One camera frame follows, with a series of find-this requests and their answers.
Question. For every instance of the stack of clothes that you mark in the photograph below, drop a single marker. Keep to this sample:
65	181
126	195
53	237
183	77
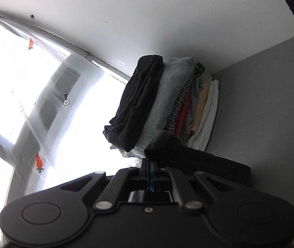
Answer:
157	95

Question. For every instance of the white carrot-print sheet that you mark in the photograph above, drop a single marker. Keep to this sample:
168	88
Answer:
20	82

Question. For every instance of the black pants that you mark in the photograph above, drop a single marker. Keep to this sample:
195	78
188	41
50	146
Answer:
188	157

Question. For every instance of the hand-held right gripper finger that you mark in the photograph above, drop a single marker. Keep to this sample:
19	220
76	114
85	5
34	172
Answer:
152	177
147	175

